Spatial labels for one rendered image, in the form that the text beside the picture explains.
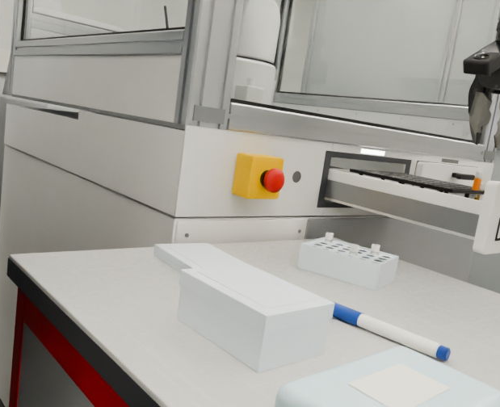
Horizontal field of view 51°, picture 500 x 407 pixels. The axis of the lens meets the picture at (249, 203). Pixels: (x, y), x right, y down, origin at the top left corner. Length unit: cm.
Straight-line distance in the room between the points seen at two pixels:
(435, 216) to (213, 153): 38
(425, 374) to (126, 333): 26
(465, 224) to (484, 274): 195
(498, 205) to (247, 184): 38
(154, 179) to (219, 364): 49
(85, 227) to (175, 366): 73
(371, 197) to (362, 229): 20
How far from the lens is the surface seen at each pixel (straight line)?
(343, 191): 102
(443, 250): 148
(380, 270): 75
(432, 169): 131
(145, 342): 49
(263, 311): 45
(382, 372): 40
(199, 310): 51
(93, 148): 112
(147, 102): 94
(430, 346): 57
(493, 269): 281
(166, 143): 87
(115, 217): 102
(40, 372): 68
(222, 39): 86
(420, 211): 93
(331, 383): 37
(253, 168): 85
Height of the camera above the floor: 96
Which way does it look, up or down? 9 degrees down
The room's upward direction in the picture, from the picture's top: 8 degrees clockwise
